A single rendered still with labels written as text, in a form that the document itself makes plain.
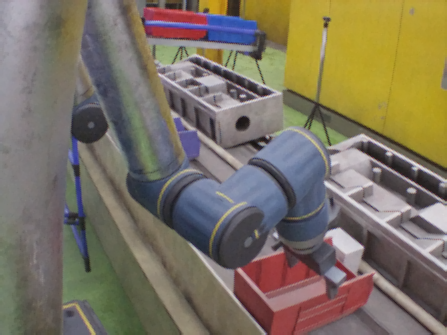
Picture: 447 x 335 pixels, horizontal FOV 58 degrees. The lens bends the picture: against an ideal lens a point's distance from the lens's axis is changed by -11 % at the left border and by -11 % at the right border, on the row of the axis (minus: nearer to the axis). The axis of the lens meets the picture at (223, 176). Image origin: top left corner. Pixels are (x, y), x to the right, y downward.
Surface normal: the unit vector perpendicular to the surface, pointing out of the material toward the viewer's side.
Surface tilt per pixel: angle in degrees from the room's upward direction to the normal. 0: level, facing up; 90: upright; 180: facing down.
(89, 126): 90
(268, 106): 90
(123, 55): 96
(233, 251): 91
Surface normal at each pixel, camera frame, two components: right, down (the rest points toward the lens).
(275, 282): 0.47, 0.39
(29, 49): 0.70, 0.36
